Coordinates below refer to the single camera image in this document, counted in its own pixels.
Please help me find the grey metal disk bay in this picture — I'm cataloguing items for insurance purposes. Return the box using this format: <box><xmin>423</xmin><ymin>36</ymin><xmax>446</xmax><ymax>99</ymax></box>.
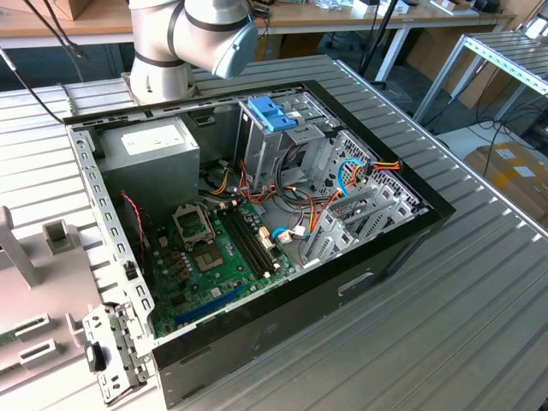
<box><xmin>299</xmin><ymin>183</ymin><xmax>429</xmax><ymax>271</ymax></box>

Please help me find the black RAM slot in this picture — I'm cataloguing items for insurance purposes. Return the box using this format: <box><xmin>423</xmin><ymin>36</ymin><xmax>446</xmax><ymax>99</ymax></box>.
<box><xmin>223</xmin><ymin>208</ymin><xmax>265</xmax><ymax>279</ymax></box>
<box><xmin>233</xmin><ymin>205</ymin><xmax>277</xmax><ymax>275</ymax></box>

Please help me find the grey metal drive cage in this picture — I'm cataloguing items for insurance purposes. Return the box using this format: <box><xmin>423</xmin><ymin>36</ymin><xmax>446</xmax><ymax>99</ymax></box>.
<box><xmin>233</xmin><ymin>92</ymin><xmax>339</xmax><ymax>194</ymax></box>

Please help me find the thin metal locking lever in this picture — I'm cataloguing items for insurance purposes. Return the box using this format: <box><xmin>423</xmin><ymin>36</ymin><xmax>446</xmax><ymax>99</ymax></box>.
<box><xmin>202</xmin><ymin>206</ymin><xmax>216</xmax><ymax>241</ymax></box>

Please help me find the green motherboard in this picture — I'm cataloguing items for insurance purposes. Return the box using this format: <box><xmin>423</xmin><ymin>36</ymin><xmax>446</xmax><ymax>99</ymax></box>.
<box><xmin>145</xmin><ymin>200</ymin><xmax>299</xmax><ymax>339</ymax></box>

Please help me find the CPU socket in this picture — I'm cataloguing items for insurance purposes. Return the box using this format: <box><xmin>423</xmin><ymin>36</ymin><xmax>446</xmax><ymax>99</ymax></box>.
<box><xmin>190</xmin><ymin>242</ymin><xmax>227</xmax><ymax>276</ymax></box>

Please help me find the blue plastic drive latch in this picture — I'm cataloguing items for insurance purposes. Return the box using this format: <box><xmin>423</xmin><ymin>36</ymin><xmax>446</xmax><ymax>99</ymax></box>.
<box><xmin>247</xmin><ymin>97</ymin><xmax>297</xmax><ymax>134</ymax></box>

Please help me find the blue expansion slot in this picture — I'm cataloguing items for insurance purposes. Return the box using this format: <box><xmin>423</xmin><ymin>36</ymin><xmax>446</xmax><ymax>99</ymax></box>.
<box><xmin>175</xmin><ymin>284</ymin><xmax>245</xmax><ymax>326</ymax></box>

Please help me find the black open PC case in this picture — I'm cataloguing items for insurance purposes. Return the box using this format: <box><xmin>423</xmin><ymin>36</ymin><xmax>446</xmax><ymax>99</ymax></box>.
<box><xmin>62</xmin><ymin>79</ymin><xmax>457</xmax><ymax>410</ymax></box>

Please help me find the grey power supply box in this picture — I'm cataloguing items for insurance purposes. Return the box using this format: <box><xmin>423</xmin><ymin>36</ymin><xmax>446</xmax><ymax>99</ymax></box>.
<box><xmin>96</xmin><ymin>117</ymin><xmax>202</xmax><ymax>219</ymax></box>

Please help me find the black case fan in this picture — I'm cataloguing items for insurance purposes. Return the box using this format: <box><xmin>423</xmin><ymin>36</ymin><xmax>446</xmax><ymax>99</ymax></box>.
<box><xmin>117</xmin><ymin>192</ymin><xmax>155</xmax><ymax>283</ymax></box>

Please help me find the large brown cardboard box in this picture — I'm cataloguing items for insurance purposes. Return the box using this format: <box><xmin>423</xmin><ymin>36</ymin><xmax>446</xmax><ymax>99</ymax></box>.
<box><xmin>404</xmin><ymin>25</ymin><xmax>521</xmax><ymax>110</ymax></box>

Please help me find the grey parts rack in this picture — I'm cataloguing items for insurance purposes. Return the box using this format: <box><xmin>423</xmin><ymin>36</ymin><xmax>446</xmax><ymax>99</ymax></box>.
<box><xmin>0</xmin><ymin>205</ymin><xmax>108</xmax><ymax>402</ymax></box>

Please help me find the cardboard box yellow tape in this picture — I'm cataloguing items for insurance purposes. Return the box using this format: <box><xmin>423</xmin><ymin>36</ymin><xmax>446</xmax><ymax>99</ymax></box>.
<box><xmin>464</xmin><ymin>143</ymin><xmax>548</xmax><ymax>223</ymax></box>

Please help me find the metal slat rack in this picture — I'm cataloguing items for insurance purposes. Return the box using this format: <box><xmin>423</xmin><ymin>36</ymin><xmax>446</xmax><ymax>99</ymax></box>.
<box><xmin>413</xmin><ymin>30</ymin><xmax>548</xmax><ymax>125</ymax></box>

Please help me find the small brown cardboard box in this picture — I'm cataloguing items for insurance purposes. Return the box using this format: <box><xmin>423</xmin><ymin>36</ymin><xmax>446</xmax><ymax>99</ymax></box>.
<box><xmin>25</xmin><ymin>0</ymin><xmax>93</xmax><ymax>21</ymax></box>

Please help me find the orange yellow wire bundle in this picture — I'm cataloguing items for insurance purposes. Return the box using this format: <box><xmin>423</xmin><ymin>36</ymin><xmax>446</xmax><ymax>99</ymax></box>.
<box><xmin>200</xmin><ymin>160</ymin><xmax>279</xmax><ymax>209</ymax></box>

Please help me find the short blue data wire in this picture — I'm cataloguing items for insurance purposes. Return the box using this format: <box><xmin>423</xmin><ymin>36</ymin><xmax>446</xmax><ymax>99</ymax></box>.
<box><xmin>271</xmin><ymin>226</ymin><xmax>309</xmax><ymax>245</ymax></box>

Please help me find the black wire loop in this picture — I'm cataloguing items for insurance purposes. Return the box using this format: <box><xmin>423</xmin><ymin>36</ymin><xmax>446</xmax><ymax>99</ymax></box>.
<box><xmin>275</xmin><ymin>140</ymin><xmax>335</xmax><ymax>206</ymax></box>

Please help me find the long blue data wire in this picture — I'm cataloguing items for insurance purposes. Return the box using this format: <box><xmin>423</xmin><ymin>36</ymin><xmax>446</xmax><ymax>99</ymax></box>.
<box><xmin>337</xmin><ymin>157</ymin><xmax>370</xmax><ymax>199</ymax></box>

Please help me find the metal socket cover frame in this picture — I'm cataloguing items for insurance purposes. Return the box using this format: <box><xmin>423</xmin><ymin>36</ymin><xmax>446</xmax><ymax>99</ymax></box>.
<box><xmin>170</xmin><ymin>204</ymin><xmax>215</xmax><ymax>249</ymax></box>

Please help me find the red yellow power wire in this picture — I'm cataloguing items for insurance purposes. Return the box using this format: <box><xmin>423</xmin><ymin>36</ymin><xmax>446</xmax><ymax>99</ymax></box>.
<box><xmin>307</xmin><ymin>158</ymin><xmax>406</xmax><ymax>232</ymax></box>

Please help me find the red black fan wire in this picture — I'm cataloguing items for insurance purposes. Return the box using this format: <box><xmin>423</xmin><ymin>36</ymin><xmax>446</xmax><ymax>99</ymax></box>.
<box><xmin>119</xmin><ymin>192</ymin><xmax>149</xmax><ymax>262</ymax></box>

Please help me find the metal expansion bracket flap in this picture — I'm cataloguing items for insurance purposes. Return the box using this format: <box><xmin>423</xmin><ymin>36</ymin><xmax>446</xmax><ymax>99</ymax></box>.
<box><xmin>80</xmin><ymin>301</ymin><xmax>158</xmax><ymax>406</ymax></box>

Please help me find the wooden desk white frame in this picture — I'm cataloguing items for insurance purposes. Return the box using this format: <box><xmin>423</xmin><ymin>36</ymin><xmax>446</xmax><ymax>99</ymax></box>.
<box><xmin>0</xmin><ymin>0</ymin><xmax>517</xmax><ymax>82</ymax></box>

